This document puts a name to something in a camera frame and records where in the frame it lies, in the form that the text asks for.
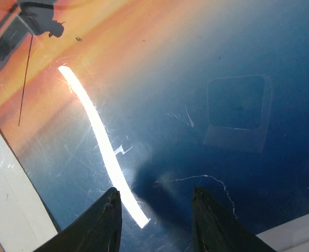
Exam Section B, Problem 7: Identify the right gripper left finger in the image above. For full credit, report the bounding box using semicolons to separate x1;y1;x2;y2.
35;187;122;251

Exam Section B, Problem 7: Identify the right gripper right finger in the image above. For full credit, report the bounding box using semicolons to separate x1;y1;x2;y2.
192;187;274;252

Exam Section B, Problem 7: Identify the sunset photo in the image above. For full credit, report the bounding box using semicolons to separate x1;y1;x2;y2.
0;0;309;252

